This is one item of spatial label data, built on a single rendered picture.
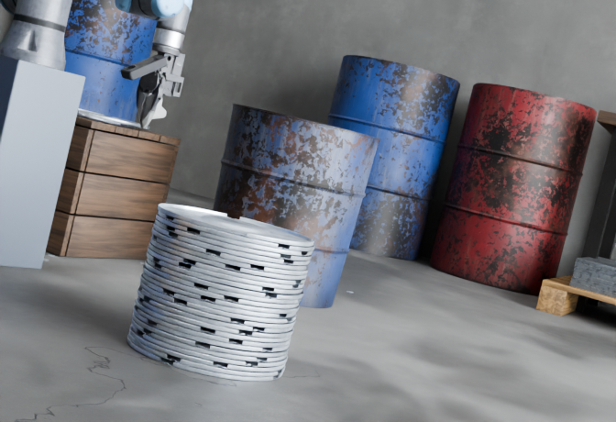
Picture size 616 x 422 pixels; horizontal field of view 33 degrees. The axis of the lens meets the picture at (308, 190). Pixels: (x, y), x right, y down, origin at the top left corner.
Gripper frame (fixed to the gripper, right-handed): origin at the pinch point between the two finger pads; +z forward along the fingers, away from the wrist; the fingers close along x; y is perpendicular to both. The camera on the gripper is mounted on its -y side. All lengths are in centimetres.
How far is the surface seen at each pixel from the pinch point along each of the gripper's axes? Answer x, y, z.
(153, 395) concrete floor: -100, -61, 38
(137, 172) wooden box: 8.8, 9.2, 13.4
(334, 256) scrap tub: -33, 47, 23
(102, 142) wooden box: 4.6, -7.2, 7.2
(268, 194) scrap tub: -23.0, 27.3, 10.5
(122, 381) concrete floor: -93, -62, 38
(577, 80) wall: 57, 294, -67
